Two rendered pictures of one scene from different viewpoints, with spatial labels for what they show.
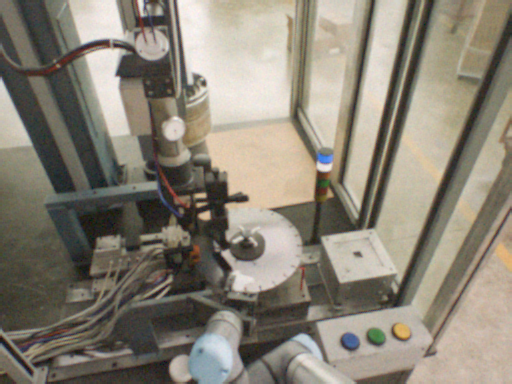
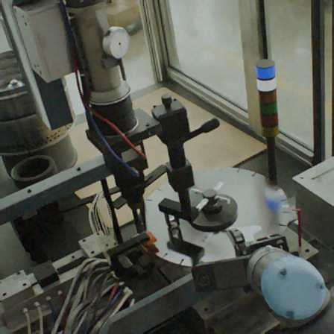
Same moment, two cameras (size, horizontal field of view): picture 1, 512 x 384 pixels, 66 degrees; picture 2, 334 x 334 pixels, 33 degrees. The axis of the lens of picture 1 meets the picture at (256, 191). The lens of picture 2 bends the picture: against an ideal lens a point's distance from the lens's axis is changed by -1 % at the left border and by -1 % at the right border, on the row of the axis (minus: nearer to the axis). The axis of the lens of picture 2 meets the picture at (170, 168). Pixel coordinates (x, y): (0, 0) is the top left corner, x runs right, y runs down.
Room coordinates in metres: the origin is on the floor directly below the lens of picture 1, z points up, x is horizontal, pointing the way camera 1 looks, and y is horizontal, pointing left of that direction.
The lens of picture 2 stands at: (-0.15, 0.34, 1.75)
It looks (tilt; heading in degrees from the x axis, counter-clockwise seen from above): 35 degrees down; 346
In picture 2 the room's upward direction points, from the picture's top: 11 degrees counter-clockwise
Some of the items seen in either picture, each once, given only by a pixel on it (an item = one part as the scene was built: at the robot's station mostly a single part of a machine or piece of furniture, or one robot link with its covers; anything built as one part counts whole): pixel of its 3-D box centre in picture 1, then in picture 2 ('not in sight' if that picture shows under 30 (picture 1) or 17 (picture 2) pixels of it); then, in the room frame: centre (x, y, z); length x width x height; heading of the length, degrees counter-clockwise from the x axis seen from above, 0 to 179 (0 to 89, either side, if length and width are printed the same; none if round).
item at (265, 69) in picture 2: (325, 155); (265, 69); (0.95, -0.21, 1.14); 0.05 x 0.04 x 0.03; 10
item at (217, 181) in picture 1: (218, 199); (174, 143); (0.73, 0.10, 1.17); 0.06 x 0.05 x 0.20; 91
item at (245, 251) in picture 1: (247, 242); (212, 207); (0.77, 0.03, 0.96); 0.11 x 0.11 x 0.03
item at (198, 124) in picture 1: (178, 123); (27, 121); (1.49, 0.34, 0.93); 0.31 x 0.31 x 0.36
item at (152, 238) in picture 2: (182, 256); (133, 253); (0.73, 0.22, 0.95); 0.10 x 0.03 x 0.07; 100
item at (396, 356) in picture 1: (368, 345); not in sight; (0.51, -0.30, 0.82); 0.28 x 0.11 x 0.15; 100
